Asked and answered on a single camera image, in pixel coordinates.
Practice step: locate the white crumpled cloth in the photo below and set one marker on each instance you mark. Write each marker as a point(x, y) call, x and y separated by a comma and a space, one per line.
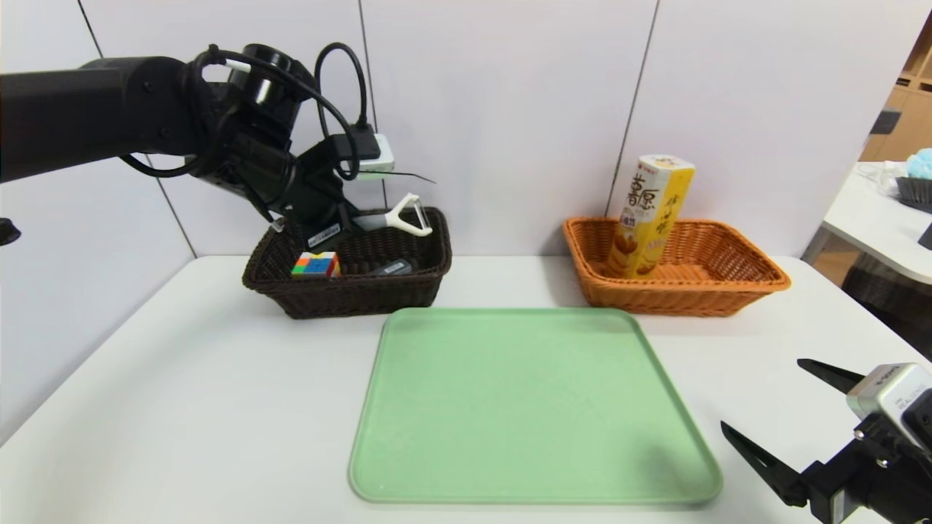
point(882, 178)

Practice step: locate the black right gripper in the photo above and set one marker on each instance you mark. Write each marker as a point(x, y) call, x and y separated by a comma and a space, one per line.
point(836, 473)

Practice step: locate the light green plastic tray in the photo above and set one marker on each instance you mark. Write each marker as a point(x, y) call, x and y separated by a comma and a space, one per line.
point(524, 407)

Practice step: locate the dark brown wicker basket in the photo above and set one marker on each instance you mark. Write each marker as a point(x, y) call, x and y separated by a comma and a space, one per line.
point(349, 295)

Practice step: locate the orange wicker basket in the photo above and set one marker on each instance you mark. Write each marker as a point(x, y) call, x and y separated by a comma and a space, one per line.
point(692, 295)

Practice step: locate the white background table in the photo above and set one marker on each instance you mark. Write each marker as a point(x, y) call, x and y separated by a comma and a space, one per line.
point(874, 225)

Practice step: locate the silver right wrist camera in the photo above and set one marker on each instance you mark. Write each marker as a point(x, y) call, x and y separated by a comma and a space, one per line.
point(892, 397)

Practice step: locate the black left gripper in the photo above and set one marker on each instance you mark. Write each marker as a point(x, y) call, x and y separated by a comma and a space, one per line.
point(325, 234)

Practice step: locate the grey slim barcode case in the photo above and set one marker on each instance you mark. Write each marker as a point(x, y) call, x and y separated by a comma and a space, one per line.
point(392, 268)

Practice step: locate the multicoloured puzzle cube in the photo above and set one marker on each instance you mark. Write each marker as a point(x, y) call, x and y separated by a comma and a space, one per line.
point(315, 265)

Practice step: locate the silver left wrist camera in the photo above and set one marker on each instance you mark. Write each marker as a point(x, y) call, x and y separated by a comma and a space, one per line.
point(378, 160)

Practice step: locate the wooden shelf unit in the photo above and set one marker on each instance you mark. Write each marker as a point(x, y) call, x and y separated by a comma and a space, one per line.
point(910, 124)

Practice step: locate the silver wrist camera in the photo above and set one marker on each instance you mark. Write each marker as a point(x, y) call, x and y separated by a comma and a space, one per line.
point(892, 397)
point(378, 160)

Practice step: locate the small dark background basket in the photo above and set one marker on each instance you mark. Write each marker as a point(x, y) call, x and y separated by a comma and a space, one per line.
point(916, 195)

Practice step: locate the yellow potato chip box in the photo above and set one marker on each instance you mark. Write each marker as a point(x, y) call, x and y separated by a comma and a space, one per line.
point(648, 211)

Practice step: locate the flat black object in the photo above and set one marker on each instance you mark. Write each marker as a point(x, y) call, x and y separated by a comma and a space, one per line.
point(926, 237)

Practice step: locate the light blue fluffy object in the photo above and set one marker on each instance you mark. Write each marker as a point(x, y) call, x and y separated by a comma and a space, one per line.
point(921, 166)

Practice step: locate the dark grey wall box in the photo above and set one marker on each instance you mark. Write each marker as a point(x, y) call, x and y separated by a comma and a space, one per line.
point(882, 122)

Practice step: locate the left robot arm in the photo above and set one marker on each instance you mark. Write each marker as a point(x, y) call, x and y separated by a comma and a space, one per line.
point(109, 109)

